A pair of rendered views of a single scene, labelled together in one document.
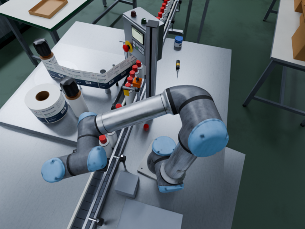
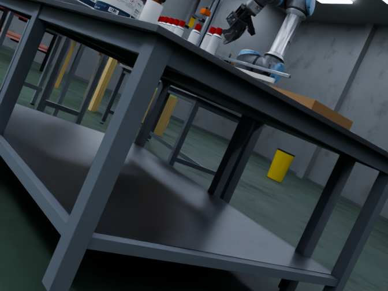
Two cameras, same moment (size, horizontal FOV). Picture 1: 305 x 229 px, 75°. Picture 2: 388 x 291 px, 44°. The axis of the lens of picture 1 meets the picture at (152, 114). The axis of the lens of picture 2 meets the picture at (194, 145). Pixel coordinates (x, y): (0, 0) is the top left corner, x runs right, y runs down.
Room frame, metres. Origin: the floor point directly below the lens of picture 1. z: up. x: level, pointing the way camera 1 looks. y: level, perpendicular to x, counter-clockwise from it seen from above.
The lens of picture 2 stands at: (-1.16, 2.12, 0.68)
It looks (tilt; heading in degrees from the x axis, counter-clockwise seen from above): 4 degrees down; 307
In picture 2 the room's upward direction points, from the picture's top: 24 degrees clockwise
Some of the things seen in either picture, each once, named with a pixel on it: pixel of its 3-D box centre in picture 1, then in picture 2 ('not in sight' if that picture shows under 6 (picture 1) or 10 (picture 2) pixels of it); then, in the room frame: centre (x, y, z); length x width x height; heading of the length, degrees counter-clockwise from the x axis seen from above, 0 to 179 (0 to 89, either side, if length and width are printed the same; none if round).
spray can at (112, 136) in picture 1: (111, 136); (205, 45); (0.49, 0.21, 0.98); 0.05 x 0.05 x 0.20
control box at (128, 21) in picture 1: (143, 37); not in sight; (0.80, 0.06, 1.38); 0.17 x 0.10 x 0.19; 42
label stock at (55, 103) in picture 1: (47, 103); (117, 7); (0.72, 0.65, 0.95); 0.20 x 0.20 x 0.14
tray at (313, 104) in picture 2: not in sight; (303, 106); (-0.25, 0.39, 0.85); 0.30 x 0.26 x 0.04; 167
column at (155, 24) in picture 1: (151, 82); (208, 19); (0.73, 0.01, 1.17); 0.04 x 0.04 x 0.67; 77
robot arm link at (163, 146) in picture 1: (163, 151); (247, 62); (0.41, -0.06, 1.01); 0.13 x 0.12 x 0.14; 12
